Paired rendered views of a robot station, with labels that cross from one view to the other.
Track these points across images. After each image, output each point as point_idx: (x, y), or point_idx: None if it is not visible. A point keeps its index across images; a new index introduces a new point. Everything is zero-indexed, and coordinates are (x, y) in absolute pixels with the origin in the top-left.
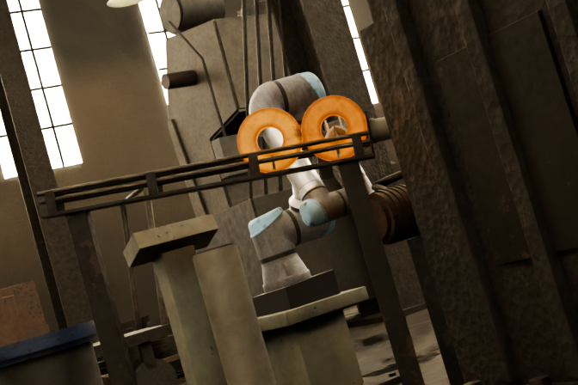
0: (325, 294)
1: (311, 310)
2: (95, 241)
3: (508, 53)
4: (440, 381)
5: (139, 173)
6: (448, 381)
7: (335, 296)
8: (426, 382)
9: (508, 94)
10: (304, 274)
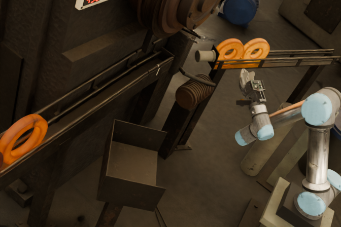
0: (279, 205)
1: (273, 189)
2: (309, 70)
3: None
4: (197, 212)
5: (298, 49)
6: (192, 206)
7: (269, 200)
8: (207, 219)
9: None
10: (295, 196)
